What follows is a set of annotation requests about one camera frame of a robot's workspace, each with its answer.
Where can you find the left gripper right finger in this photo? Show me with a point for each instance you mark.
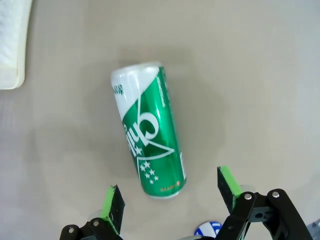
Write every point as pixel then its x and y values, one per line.
pixel 228 185

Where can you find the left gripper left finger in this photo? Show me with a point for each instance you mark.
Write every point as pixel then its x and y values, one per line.
pixel 110 207

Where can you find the blue white drink can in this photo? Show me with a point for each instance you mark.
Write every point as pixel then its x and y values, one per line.
pixel 207 227

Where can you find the green Chilsung soda can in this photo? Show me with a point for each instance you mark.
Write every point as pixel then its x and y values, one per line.
pixel 150 130

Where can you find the cream folding basket brown rim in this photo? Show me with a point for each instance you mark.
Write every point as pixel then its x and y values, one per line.
pixel 12 50

